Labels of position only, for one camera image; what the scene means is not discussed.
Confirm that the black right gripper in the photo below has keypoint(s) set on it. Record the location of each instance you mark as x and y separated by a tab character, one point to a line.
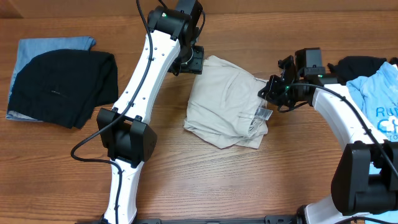
277	90

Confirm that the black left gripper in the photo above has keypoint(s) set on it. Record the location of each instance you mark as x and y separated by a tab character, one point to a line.
197	65

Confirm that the beige khaki shorts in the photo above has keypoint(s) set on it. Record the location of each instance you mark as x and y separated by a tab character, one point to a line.
224	108

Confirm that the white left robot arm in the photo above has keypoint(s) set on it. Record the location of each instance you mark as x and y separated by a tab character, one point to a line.
170	47

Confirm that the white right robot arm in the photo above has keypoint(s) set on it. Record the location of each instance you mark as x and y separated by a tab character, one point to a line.
365	181

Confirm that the black garment under t-shirt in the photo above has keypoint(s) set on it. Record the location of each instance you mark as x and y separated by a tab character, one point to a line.
352	67

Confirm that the light blue printed t-shirt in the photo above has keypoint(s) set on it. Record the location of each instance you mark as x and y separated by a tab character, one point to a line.
376	97

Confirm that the black folded garment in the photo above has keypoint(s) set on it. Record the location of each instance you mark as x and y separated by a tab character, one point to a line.
65	86

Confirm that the light blue folded denim garment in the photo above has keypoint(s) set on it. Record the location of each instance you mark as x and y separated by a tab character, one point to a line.
30	48

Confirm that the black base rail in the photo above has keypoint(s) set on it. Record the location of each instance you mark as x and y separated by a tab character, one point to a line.
214	220

